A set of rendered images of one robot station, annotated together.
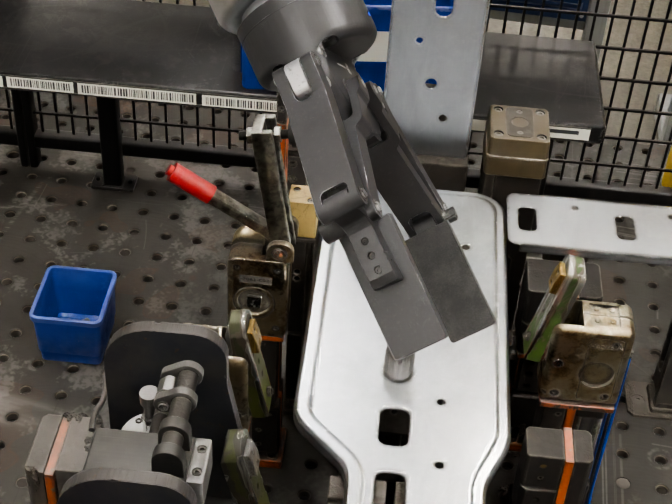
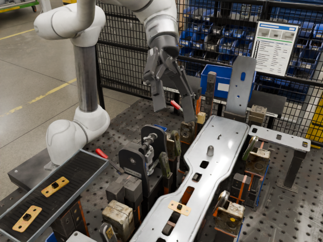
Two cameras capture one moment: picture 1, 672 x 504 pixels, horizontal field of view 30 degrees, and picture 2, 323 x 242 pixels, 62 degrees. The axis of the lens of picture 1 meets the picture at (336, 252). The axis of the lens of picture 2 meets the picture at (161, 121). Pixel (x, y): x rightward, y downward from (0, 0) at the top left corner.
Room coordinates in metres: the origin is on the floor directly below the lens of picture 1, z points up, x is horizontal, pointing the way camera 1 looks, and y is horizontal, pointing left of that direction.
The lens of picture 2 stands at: (-0.01, -0.27, 1.84)
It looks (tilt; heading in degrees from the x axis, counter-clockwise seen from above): 35 degrees down; 25
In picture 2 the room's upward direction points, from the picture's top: straight up
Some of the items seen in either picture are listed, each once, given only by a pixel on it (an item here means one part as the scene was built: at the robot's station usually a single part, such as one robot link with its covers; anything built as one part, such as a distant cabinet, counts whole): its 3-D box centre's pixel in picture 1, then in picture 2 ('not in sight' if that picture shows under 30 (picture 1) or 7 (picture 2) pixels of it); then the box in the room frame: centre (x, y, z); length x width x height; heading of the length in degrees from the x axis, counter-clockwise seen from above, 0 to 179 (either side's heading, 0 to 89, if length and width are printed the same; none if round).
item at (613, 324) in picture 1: (568, 423); (252, 178); (0.99, -0.28, 0.87); 0.12 x 0.09 x 0.35; 87
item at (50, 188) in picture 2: not in sight; (55, 185); (0.38, 0.30, 1.17); 0.08 x 0.04 x 0.01; 167
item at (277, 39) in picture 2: not in sight; (272, 49); (1.60, -0.20, 1.30); 0.23 x 0.02 x 0.31; 87
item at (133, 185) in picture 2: not in sight; (131, 212); (0.57, 0.14, 0.89); 0.13 x 0.11 x 0.38; 87
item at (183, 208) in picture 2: not in sight; (179, 207); (0.59, -0.06, 1.01); 0.08 x 0.04 x 0.01; 87
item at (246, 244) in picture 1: (258, 354); (186, 147); (1.06, 0.08, 0.88); 0.07 x 0.06 x 0.35; 87
